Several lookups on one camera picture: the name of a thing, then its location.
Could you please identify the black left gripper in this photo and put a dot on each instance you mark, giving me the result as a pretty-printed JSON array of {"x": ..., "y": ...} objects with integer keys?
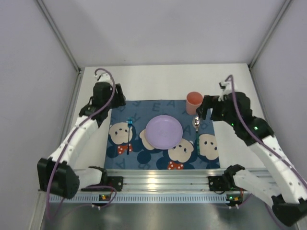
[{"x": 120, "y": 95}]

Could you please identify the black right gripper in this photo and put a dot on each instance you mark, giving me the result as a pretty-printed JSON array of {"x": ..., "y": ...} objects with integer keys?
[{"x": 207, "y": 105}]

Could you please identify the metal spoon patterned handle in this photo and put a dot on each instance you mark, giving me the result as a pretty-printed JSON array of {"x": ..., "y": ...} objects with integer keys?
[{"x": 196, "y": 124}]

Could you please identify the coral plastic cup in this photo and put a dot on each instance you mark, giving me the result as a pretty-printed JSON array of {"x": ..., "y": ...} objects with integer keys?
[{"x": 193, "y": 101}]

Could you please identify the blue plastic fork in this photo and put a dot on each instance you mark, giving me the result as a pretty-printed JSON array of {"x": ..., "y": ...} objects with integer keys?
[{"x": 129, "y": 123}]

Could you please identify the purple plastic plate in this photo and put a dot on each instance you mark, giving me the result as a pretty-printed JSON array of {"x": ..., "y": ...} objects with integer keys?
[{"x": 163, "y": 132}]

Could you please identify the blue bear print placemat cloth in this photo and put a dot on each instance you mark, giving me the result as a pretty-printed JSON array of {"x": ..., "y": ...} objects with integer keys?
[{"x": 142, "y": 155}]

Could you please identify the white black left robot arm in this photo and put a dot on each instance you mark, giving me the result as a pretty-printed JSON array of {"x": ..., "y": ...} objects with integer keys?
[{"x": 57, "y": 174}]

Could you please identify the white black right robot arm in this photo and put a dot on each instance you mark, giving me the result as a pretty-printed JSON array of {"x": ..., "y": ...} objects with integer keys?
[{"x": 289, "y": 200}]

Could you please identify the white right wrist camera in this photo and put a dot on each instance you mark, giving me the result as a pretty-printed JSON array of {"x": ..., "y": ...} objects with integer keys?
[{"x": 227, "y": 87}]

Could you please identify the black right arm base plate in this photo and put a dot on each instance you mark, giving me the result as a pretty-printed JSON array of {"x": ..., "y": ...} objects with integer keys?
[{"x": 221, "y": 184}]

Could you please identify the aluminium mounting rail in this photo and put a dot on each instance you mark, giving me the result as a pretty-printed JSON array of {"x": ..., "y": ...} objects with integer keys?
[{"x": 189, "y": 181}]

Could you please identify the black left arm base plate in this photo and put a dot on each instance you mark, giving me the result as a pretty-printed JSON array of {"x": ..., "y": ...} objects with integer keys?
[{"x": 113, "y": 181}]

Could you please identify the left aluminium frame post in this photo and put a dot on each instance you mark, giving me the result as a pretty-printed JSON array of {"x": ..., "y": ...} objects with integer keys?
[{"x": 43, "y": 8}]

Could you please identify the aluminium frame post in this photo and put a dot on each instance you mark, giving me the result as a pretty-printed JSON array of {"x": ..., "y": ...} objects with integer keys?
[
  {"x": 286, "y": 4},
  {"x": 43, "y": 8}
]

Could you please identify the blue slotted cable duct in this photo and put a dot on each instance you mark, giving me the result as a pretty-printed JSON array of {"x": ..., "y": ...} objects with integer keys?
[{"x": 154, "y": 198}]

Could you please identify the right aluminium frame post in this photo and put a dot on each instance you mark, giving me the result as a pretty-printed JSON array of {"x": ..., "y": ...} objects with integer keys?
[{"x": 286, "y": 4}]

